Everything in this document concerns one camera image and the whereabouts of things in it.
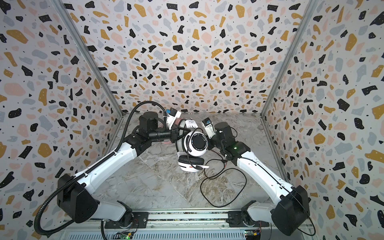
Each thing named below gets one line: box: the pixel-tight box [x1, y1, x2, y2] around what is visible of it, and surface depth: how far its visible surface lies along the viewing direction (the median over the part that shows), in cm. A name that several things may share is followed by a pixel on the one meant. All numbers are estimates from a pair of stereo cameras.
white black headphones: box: [175, 118, 209, 173], surface depth 55 cm
